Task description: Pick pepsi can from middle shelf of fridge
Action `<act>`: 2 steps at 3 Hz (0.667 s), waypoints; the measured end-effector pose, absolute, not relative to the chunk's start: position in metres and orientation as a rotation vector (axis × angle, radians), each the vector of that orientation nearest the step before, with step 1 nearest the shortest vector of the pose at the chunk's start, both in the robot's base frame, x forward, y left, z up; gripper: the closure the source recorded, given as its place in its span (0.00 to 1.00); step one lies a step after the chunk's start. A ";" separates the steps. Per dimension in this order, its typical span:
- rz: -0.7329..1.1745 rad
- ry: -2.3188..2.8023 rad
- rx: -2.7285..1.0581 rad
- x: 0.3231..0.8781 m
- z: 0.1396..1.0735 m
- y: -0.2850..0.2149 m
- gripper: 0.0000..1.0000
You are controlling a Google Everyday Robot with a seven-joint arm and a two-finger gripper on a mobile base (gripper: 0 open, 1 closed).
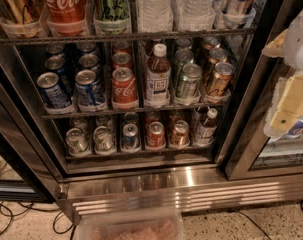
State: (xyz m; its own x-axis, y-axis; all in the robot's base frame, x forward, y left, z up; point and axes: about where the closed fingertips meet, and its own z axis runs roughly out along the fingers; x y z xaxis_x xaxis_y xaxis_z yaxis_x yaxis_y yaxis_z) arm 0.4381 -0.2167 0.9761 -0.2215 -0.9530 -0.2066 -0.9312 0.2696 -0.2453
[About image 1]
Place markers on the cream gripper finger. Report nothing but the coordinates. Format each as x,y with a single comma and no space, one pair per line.
275,48

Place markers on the front green soda can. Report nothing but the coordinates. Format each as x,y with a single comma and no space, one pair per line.
188,81

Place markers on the top shelf gold can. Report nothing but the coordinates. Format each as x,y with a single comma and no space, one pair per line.
20,18

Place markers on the front red coca-cola can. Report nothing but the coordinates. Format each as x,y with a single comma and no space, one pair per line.
123,85

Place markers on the shelf silver can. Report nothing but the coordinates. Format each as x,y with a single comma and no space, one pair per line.
77,141
103,139

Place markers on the stainless steel fridge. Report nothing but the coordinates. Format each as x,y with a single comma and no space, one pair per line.
239,166

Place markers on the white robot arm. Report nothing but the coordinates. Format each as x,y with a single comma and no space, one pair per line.
293,44

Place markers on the bottom shelf orange can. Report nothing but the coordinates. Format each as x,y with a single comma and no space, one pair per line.
180,133

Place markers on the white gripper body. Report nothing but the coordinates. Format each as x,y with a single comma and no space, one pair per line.
299,44

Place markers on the bottom shelf tea bottle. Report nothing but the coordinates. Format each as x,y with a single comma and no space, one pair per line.
206,126

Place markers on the front gold soda can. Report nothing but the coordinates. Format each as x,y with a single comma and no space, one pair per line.
219,79

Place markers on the brown tea bottle white cap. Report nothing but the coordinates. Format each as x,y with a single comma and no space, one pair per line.
158,74

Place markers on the top shelf green lacroix can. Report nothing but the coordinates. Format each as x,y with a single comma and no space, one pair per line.
111,10

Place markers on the clear plastic bin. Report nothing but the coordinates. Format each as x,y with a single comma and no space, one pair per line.
144,224

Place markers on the bottom shelf silver can left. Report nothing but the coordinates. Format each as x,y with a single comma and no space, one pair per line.
77,141

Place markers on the pepsi can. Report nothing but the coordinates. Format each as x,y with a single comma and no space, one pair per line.
91,62
51,91
57,64
90,90

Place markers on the bottom shelf blue can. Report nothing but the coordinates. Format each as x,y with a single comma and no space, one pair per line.
130,134

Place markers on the top shelf water bottle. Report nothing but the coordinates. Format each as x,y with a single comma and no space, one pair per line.
155,16

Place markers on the bottom shelf red can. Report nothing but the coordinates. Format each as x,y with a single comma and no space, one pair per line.
155,134

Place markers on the top shelf coca-cola can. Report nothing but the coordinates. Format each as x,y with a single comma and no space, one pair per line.
66,17

